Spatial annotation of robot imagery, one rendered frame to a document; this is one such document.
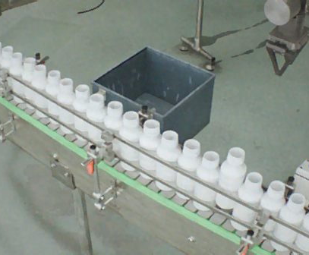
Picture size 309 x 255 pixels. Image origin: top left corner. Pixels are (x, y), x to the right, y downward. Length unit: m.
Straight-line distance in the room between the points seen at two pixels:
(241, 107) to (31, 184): 1.44
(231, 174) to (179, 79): 0.85
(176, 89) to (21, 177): 1.18
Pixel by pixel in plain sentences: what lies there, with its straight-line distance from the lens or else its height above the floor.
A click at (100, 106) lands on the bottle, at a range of 1.29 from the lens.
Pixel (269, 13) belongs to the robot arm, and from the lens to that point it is 0.95.
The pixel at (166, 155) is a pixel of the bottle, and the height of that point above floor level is 1.12.
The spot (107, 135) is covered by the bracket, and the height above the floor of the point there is 1.12.
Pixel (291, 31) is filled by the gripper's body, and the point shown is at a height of 1.47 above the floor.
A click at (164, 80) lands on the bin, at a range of 1.95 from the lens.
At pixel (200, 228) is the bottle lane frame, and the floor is 0.97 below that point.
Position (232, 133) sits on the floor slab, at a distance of 3.03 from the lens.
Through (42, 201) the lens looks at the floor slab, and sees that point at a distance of 2.62.
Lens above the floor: 1.93
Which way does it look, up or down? 37 degrees down
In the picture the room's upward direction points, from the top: 3 degrees clockwise
